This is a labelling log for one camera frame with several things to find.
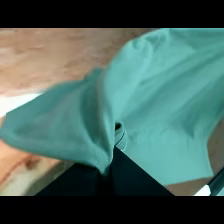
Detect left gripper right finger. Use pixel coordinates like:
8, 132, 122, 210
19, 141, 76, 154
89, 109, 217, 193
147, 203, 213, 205
111, 145, 175, 197

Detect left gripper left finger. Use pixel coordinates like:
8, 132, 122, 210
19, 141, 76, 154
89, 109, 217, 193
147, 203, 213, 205
35, 161, 112, 197

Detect green T-shirt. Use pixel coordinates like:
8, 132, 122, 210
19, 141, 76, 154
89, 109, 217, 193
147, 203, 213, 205
0, 28, 224, 187

